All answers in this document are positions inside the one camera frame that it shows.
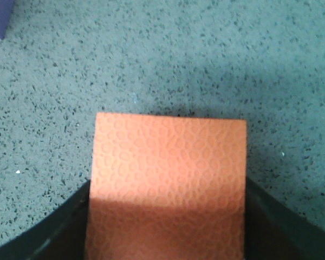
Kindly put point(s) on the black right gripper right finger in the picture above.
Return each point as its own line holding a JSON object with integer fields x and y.
{"x": 272, "y": 231}

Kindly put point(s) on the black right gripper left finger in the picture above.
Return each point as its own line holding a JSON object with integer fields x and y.
{"x": 61, "y": 235}

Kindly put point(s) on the orange foam cube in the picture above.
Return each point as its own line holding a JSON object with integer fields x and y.
{"x": 167, "y": 187}

